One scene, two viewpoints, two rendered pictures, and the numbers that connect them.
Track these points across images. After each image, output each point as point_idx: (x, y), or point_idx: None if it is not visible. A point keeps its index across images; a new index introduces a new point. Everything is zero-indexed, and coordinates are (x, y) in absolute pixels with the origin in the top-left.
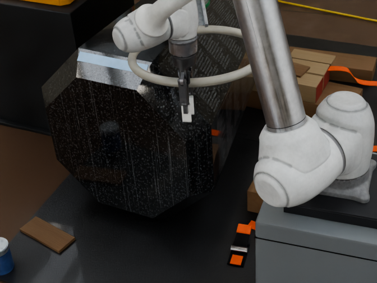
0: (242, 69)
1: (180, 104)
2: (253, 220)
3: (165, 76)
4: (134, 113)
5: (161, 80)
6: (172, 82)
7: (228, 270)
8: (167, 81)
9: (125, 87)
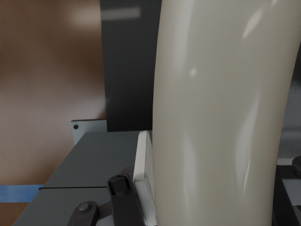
0: None
1: (72, 216)
2: (294, 67)
3: (255, 97)
4: None
5: (172, 52)
6: (160, 214)
7: None
8: (162, 148)
9: None
